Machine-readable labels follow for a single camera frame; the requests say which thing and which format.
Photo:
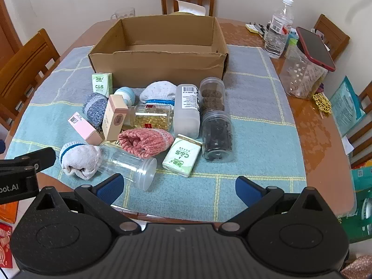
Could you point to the clear glass pitcher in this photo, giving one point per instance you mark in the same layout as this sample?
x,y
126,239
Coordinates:
x,y
123,14

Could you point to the white knit sock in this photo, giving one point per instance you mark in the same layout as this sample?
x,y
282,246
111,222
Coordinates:
x,y
159,91

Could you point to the clear bottle of yellow capsules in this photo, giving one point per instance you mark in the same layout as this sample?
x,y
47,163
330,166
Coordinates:
x,y
154,119

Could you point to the gold filigree ornament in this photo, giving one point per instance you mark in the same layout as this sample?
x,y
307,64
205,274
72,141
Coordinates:
x,y
321,101

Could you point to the bunch of pens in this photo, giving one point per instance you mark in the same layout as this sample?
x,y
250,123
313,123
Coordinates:
x,y
263,28

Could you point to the blue grey sock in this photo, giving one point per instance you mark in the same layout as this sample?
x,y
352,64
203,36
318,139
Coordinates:
x,y
93,107

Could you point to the white sock with blue stripe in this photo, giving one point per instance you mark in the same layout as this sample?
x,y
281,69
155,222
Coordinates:
x,y
81,159

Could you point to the clear plastic storage container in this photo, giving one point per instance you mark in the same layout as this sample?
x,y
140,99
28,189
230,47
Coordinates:
x,y
299,75

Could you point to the clear plastic water bottle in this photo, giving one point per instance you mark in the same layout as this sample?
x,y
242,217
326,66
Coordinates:
x,y
276,35

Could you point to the pink carton box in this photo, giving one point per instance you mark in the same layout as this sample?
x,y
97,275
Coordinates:
x,y
85,129

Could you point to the brown cardboard box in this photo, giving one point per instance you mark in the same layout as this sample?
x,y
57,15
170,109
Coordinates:
x,y
159,66

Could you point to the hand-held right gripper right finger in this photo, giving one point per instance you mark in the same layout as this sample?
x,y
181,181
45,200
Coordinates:
x,y
247,191

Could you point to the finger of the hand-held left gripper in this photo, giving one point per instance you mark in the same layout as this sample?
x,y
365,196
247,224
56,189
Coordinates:
x,y
40,157

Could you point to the clear jar of brown balls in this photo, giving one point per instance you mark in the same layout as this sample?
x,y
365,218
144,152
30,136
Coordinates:
x,y
212,96

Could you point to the clear jar with dark contents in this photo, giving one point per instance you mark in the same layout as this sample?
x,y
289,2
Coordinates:
x,y
217,136

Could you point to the teal plastic packet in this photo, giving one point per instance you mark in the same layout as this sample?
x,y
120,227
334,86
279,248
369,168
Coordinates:
x,y
345,104

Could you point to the blue checked table mat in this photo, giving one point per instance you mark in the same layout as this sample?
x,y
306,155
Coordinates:
x,y
255,116

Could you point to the red printed box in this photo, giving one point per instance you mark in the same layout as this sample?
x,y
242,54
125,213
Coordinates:
x,y
5,247

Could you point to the white frosted plastic bottle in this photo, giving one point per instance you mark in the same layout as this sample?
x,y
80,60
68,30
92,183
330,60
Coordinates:
x,y
186,116

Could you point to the small green-lid bottle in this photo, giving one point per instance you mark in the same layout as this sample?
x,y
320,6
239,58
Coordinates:
x,y
291,44

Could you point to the clear container with red lid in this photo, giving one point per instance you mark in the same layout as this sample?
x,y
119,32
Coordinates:
x,y
314,49

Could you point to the green tissue pack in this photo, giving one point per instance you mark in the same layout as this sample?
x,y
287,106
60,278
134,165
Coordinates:
x,y
101,85
181,158

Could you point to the wooden door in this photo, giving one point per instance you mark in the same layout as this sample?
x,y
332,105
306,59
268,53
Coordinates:
x,y
7,29

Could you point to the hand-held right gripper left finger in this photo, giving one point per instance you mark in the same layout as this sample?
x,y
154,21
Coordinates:
x,y
112,186

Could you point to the clear plastic jar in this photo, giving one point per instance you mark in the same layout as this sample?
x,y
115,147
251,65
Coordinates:
x,y
130,165

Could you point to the yellow sticky notepad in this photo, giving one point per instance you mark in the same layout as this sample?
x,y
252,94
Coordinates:
x,y
250,28

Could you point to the green cardboard box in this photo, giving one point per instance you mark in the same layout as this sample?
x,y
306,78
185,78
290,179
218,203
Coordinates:
x,y
360,203

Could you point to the round blue white container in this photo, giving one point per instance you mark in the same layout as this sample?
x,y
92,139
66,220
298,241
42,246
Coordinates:
x,y
126,94

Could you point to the pink knit sock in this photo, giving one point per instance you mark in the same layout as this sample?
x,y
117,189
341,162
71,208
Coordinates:
x,y
142,144

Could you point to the beige carton box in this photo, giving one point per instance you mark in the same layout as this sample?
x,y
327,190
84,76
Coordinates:
x,y
113,119

